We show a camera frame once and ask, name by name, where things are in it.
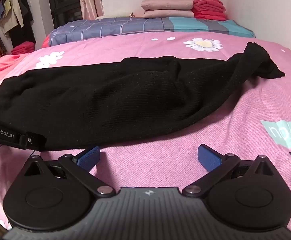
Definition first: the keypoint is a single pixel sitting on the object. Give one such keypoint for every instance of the dark window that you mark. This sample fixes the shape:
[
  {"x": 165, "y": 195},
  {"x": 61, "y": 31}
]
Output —
[{"x": 64, "y": 2}]

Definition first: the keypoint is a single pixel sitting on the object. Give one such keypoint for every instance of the folded plaid quilt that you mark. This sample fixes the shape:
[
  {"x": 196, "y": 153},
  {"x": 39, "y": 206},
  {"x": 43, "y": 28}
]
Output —
[{"x": 110, "y": 27}]

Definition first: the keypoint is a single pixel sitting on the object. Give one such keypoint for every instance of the red folded cloth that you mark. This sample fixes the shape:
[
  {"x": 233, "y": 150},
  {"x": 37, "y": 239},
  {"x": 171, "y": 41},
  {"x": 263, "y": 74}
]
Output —
[{"x": 208, "y": 7}]

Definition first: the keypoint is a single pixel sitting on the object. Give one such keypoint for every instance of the red cloth pile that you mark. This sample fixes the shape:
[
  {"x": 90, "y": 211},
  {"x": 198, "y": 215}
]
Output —
[{"x": 23, "y": 48}]

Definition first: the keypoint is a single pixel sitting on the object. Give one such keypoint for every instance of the beige hanging garment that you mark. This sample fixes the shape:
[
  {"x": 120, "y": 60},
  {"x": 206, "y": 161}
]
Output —
[{"x": 16, "y": 12}]

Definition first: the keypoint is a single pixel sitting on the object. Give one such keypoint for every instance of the folded pink cloth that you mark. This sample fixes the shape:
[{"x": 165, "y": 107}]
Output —
[{"x": 166, "y": 4}]

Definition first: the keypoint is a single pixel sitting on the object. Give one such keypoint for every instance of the coral red blanket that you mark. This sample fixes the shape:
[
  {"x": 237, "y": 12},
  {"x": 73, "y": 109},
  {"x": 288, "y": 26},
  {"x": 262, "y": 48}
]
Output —
[{"x": 3, "y": 67}]

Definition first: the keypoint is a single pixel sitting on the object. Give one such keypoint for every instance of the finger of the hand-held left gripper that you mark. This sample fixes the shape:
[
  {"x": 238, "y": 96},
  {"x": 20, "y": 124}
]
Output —
[{"x": 36, "y": 140}]

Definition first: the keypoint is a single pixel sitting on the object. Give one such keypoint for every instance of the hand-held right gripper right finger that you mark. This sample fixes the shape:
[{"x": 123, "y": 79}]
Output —
[{"x": 208, "y": 158}]

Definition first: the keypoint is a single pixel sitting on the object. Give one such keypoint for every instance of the black hanging garment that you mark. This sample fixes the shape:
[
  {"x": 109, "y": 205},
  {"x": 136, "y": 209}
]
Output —
[{"x": 26, "y": 27}]

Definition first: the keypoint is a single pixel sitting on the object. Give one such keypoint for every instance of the black pants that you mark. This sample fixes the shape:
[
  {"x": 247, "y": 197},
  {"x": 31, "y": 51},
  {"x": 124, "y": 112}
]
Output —
[{"x": 98, "y": 100}]

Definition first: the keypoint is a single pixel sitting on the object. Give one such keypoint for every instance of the pink flowered bedsheet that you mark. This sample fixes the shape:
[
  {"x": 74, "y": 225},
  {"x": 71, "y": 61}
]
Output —
[{"x": 160, "y": 160}]

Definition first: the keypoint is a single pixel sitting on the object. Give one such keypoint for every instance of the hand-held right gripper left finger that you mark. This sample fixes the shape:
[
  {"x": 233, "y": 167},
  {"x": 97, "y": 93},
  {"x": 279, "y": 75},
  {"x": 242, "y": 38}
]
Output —
[{"x": 88, "y": 158}]

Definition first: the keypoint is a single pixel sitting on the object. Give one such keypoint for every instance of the pink folded pillow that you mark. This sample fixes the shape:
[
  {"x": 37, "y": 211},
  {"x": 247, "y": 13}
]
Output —
[{"x": 168, "y": 14}]

